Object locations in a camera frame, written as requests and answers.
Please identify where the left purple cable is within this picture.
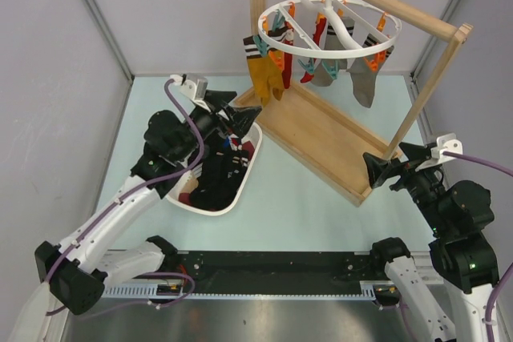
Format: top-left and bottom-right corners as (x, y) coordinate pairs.
(43, 79), (209, 317)

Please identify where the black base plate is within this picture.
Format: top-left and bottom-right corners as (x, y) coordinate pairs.
(159, 251), (399, 307)

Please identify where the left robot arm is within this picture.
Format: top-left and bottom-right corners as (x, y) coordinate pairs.
(35, 91), (262, 316)

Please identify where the white round clip hanger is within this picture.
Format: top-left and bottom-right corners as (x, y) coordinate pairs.
(257, 0), (402, 60)

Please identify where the teal clip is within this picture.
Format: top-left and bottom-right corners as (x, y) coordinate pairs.
(252, 34), (269, 58)

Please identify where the pile of dark socks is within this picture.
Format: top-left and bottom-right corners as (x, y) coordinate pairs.
(179, 133), (254, 211)

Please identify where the white cable duct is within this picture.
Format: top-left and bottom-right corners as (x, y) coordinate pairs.
(102, 281), (376, 301)

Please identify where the red patterned sock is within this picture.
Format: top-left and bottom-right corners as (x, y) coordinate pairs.
(281, 24), (294, 89)

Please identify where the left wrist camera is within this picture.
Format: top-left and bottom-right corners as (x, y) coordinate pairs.
(169, 74), (208, 102)

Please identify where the wooden hanger stand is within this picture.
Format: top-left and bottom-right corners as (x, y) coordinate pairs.
(249, 0), (472, 206)

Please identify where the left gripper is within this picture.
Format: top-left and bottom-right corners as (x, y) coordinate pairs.
(172, 90), (260, 160)

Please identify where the white laundry basket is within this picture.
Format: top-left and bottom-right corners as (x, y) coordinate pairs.
(166, 123), (263, 216)

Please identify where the orange clip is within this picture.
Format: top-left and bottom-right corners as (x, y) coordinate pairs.
(268, 49), (292, 71)

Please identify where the mustard brown striped sock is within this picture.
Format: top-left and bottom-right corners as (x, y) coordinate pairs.
(243, 35), (272, 106)

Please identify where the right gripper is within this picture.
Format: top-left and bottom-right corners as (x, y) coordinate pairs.
(362, 140), (450, 233)

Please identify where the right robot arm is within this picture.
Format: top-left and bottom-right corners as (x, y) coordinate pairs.
(363, 134), (500, 341)

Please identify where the grey striped sock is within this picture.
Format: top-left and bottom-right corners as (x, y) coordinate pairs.
(310, 15), (357, 87)
(349, 53), (382, 108)

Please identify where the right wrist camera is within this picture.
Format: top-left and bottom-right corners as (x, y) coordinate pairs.
(424, 133), (463, 167)

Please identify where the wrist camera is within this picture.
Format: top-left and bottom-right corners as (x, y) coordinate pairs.
(424, 133), (463, 167)
(169, 74), (208, 102)

